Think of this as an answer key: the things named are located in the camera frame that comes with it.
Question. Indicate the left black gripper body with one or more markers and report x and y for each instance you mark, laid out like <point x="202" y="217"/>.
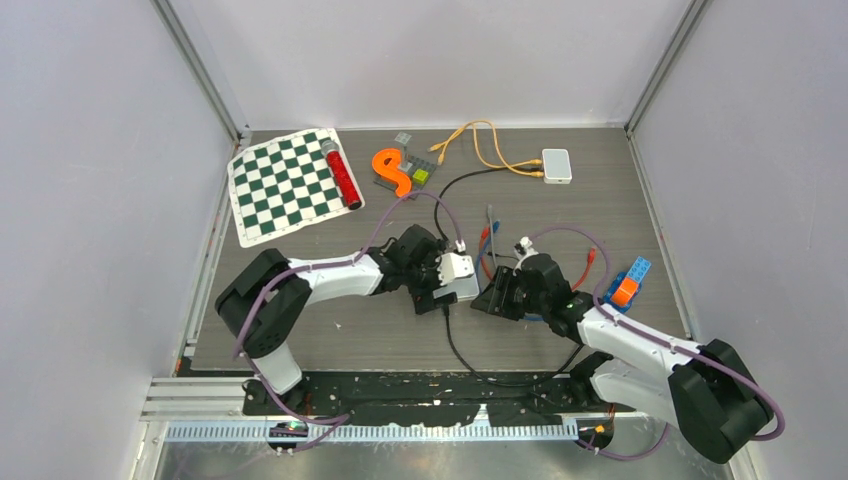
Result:
<point x="422" y="280"/>

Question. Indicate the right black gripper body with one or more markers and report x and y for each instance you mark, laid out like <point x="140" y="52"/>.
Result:
<point x="536" y="303"/>

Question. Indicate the white network switch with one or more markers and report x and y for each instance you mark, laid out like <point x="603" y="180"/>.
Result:
<point x="461" y="289"/>
<point x="556" y="165"/>

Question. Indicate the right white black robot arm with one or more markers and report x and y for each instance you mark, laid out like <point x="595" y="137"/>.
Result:
<point x="706" y="392"/>

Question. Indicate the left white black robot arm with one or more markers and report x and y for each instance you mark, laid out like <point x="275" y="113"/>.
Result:
<point x="261" y="306"/>

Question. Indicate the blue orange lego bricks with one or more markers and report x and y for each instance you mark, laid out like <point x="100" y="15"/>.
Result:
<point x="627" y="285"/>

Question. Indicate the yellow-green lego brick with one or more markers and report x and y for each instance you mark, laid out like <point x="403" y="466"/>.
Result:
<point x="420" y="177"/>

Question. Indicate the grey lego baseplate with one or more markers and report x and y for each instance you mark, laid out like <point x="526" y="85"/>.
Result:
<point x="417" y="163"/>

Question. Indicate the orange S-shaped toy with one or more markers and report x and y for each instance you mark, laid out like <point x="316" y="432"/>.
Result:
<point x="386" y="163"/>

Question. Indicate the grey lego tower piece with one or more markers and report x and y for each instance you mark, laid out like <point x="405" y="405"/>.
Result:
<point x="403" y="139"/>

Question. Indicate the red toy microphone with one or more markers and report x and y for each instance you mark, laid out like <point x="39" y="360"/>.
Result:
<point x="345" y="182"/>

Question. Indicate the green white chessboard mat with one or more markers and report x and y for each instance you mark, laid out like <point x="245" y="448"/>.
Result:
<point x="283" y="185"/>

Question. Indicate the black mounting base plate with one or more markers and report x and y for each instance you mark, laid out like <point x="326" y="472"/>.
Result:
<point x="440" y="399"/>

